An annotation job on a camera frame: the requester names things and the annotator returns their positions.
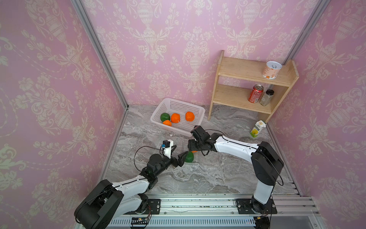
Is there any green fruit container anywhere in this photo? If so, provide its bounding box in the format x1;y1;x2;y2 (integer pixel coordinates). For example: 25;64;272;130
185;151;194;163
160;113;171;122

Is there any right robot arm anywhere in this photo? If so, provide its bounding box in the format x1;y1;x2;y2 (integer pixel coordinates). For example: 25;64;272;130
188;126;284;215

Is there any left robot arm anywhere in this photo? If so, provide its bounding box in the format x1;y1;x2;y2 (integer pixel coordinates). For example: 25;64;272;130
74;151;189;229

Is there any white plastic basket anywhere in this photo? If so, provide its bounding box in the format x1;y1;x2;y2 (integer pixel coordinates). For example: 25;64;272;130
150;98;205;137

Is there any lemon drink carton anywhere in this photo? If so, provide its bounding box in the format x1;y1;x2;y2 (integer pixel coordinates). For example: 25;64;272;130
250;120;266;138

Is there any wooden two-tier shelf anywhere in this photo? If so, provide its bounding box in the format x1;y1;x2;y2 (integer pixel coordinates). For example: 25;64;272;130
208;50;299;123

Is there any red soda can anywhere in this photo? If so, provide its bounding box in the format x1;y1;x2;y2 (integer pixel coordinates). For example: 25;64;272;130
248;84;264;103

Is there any glass jar black lid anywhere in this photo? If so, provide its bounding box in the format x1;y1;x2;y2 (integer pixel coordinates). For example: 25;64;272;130
260;89;274;106

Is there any white orange paper cup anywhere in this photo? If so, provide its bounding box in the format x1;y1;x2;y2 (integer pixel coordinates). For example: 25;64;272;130
262;61;283;80

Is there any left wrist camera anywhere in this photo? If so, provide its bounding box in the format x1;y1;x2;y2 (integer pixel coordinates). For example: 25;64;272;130
162;139;173;159

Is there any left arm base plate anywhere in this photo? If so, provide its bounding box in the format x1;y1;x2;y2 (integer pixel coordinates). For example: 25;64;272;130
134;198;161;215

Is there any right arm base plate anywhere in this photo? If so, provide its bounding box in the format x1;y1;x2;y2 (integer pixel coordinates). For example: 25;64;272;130
235;198;277;215

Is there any aluminium rail frame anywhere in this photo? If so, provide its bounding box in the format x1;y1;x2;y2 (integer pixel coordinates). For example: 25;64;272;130
105;193;325;229

